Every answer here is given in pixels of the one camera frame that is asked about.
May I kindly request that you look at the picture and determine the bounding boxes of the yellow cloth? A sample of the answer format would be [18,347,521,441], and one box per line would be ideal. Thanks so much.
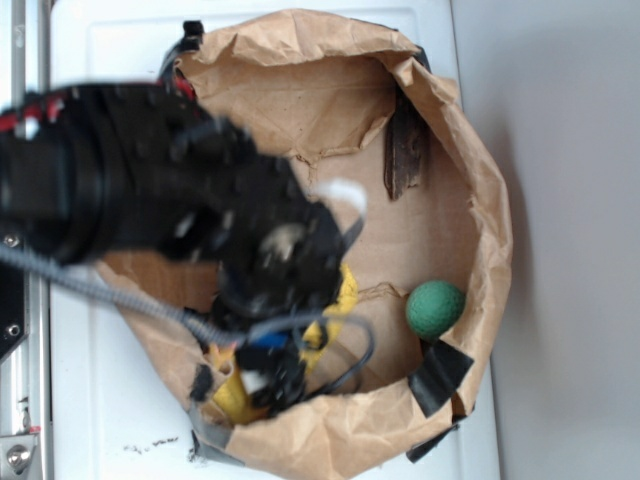
[205,263,358,425]

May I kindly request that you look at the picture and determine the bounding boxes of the aluminium frame rail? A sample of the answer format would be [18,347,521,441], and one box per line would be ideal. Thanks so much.
[1,1,54,479]

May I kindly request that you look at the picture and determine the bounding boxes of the black tape piece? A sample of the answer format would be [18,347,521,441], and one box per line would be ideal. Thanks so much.
[407,340,474,417]
[188,364,233,450]
[158,20,204,99]

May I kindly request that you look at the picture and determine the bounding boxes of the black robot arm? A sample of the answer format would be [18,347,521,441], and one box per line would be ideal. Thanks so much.
[1,83,349,414]

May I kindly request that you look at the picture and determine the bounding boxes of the black tape piece bottom right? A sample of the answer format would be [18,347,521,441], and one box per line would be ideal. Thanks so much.
[407,340,474,417]

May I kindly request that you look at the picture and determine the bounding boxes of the black tape piece bottom left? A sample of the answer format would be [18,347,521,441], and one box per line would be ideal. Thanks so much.
[188,364,233,450]

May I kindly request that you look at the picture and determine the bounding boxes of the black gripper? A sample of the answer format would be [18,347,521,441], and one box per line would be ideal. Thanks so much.
[212,195,350,415]

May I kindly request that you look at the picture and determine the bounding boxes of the green foam ball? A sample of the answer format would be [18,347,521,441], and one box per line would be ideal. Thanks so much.
[405,280,466,342]

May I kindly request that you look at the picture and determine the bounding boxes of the grey braided cable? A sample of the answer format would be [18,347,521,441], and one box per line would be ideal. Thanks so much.
[0,244,296,351]

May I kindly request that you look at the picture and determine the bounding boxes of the brown paper bag bin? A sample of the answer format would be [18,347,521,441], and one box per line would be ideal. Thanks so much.
[87,8,515,480]

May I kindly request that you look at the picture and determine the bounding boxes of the black tape piece top left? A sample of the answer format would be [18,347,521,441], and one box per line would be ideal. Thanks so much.
[158,20,204,99]

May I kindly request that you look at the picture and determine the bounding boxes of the thin black cable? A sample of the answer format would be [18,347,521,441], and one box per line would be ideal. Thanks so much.
[289,309,377,399]

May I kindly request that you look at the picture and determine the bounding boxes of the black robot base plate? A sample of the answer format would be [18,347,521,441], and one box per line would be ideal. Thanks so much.
[1,261,27,362]

